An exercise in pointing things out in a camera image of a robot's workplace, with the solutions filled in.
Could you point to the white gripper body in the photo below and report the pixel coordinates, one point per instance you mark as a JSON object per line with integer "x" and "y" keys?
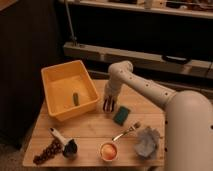
{"x": 111, "y": 90}

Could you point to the dark striped eraser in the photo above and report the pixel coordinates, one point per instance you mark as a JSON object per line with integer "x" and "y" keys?
{"x": 109, "y": 104}

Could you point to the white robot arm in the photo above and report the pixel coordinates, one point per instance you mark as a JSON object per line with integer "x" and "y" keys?
{"x": 188, "y": 116}

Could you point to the green sponge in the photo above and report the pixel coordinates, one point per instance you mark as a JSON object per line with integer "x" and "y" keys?
{"x": 121, "y": 115}

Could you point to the small green pickle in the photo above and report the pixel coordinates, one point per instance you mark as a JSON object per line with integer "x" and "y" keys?
{"x": 76, "y": 99}

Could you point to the yellow plastic bin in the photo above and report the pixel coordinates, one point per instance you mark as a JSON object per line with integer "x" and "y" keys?
{"x": 60, "y": 82}

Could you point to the wooden table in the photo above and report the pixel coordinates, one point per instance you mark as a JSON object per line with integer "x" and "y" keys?
{"x": 92, "y": 129}

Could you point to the grey crumpled cloth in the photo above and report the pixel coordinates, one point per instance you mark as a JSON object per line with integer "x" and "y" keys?
{"x": 148, "y": 143}

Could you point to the orange cup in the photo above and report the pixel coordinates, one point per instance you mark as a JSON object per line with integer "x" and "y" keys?
{"x": 108, "y": 151}

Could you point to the black object on shelf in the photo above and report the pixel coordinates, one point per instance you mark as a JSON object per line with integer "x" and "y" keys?
{"x": 176, "y": 60}

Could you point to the bunch of dark grapes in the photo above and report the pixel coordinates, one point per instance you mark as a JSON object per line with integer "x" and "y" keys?
{"x": 48, "y": 153}

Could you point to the wooden shelf unit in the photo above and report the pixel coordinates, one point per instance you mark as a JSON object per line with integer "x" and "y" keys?
{"x": 114, "y": 31}

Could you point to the dark cabinet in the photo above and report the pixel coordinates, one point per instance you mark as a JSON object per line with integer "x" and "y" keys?
{"x": 29, "y": 41}

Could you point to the white handled dish brush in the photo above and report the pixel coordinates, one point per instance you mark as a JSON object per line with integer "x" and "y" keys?
{"x": 69, "y": 146}

